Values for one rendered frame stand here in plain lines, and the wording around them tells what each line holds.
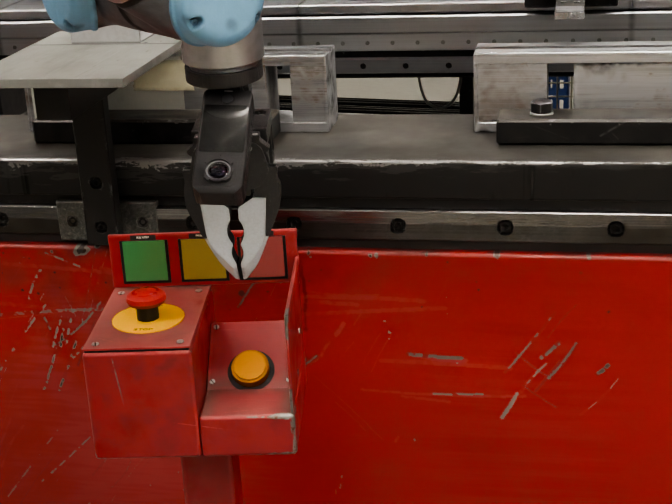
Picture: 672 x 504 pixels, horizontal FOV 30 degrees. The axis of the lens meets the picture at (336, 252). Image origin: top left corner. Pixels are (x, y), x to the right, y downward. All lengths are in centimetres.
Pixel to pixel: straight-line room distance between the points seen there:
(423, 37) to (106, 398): 76
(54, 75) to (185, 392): 37
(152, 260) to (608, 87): 56
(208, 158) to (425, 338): 47
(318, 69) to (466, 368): 40
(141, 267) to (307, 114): 32
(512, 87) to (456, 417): 40
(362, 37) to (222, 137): 68
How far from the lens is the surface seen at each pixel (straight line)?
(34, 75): 137
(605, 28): 174
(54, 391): 164
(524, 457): 153
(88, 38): 152
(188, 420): 123
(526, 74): 149
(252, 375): 127
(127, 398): 123
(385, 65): 177
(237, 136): 111
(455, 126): 153
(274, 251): 131
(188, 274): 133
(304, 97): 153
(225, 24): 93
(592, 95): 149
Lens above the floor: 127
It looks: 20 degrees down
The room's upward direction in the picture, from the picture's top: 3 degrees counter-clockwise
